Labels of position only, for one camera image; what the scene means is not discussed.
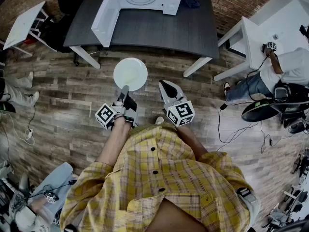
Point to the black power adapter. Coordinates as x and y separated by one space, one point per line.
223 106

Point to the dark grey table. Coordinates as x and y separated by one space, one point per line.
157 30

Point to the person's left forearm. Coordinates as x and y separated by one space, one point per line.
116 141

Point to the white power adapter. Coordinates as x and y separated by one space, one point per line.
29 133

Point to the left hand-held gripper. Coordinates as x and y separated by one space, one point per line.
128 110

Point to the white desk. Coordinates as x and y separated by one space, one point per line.
260 37

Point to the white round plate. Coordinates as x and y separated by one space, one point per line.
120 68

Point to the yellow plaid shirt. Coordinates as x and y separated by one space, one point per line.
144 178

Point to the person's right forearm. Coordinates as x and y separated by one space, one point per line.
190 141

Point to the person's white shoe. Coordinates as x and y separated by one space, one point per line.
159 120

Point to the small glass cup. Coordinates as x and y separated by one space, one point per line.
275 36

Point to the black backpack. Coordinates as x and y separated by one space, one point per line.
281 93

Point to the white side table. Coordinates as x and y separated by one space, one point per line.
24 25

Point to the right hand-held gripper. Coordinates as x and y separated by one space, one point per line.
181 113

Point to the dark blue cloth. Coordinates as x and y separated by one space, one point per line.
192 2

